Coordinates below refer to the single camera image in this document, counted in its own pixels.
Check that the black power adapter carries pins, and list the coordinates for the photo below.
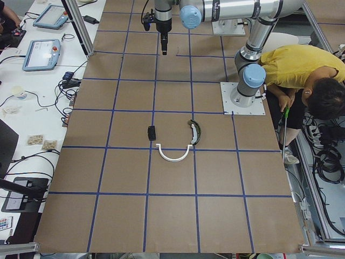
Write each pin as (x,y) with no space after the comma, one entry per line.
(90,19)

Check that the person in yellow shirt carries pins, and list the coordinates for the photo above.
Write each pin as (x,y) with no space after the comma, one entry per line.
(306,79)

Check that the blue teach pendant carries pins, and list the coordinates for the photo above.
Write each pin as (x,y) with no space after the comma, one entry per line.
(53,17)
(42,55)

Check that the white curved plastic part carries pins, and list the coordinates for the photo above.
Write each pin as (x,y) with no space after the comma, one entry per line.
(174,155)

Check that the aluminium frame post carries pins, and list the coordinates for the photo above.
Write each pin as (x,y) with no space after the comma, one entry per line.
(79,26)

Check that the black plastic clip part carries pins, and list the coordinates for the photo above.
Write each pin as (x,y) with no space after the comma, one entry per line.
(151,133)

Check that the near blue teach pendant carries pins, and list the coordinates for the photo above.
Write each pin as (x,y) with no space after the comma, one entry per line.
(42,55)

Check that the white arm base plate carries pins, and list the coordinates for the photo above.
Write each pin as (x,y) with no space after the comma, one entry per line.
(236,104)

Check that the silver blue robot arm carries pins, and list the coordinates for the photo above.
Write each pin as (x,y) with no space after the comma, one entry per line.
(251,74)
(192,13)

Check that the black tablet stand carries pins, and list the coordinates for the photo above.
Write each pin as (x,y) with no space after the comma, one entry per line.
(24,194)

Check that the olive curved brake shoe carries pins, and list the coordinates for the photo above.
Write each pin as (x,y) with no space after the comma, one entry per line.
(196,132)

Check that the far blue teach pendant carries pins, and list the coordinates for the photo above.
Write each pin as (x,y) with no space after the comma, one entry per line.
(53,17)

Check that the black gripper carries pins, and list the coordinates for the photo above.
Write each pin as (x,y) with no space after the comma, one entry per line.
(163,26)

